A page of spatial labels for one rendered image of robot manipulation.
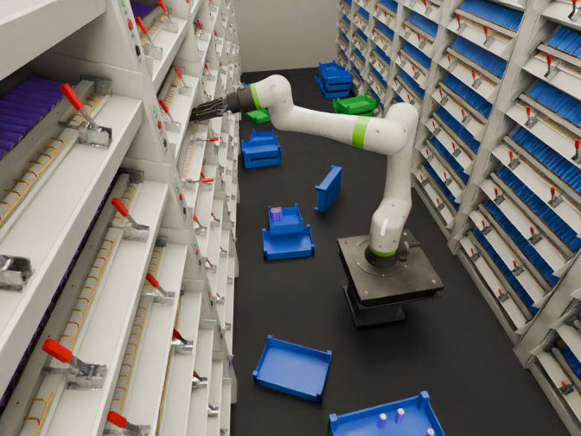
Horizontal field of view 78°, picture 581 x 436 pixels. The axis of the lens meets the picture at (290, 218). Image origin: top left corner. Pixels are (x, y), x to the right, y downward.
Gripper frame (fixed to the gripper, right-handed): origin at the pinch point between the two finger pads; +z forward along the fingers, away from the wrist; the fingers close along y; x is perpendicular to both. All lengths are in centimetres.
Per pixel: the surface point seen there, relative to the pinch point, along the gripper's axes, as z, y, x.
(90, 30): -9, 63, -42
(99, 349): -6, 104, -11
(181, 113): -6.2, 26.8, -11.1
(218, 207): 5.3, -1.0, 44.9
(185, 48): -7.4, -6.7, -20.7
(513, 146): -127, 4, 50
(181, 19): -10.1, -5.5, -29.8
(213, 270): 4, 39, 44
